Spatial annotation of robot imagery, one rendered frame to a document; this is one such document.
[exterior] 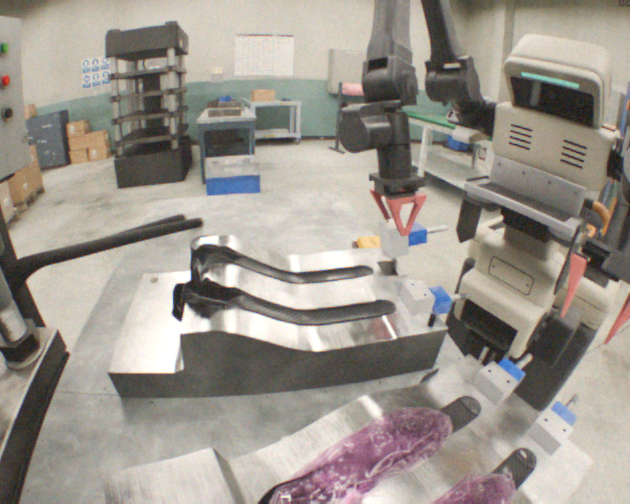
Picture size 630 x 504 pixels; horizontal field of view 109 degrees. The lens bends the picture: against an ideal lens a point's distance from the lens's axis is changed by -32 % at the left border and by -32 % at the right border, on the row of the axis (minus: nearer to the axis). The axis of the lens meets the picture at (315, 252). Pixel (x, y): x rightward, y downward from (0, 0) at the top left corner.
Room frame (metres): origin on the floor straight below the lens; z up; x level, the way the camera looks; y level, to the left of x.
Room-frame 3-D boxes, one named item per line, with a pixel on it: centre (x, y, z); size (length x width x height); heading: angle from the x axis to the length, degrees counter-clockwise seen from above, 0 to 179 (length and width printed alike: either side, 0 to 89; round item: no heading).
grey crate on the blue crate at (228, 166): (3.57, 0.98, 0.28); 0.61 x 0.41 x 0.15; 106
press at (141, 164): (4.48, 2.38, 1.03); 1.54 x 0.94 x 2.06; 16
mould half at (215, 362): (0.43, 0.07, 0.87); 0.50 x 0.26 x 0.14; 102
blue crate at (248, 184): (3.57, 0.98, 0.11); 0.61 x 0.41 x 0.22; 106
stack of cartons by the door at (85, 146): (5.55, 4.55, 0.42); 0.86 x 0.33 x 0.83; 106
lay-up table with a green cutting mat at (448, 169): (4.30, -1.77, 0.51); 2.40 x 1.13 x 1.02; 20
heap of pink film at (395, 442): (0.10, -0.09, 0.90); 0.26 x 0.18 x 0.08; 120
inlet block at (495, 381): (0.28, -0.30, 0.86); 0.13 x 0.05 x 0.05; 120
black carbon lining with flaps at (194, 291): (0.42, 0.05, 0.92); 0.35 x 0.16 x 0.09; 102
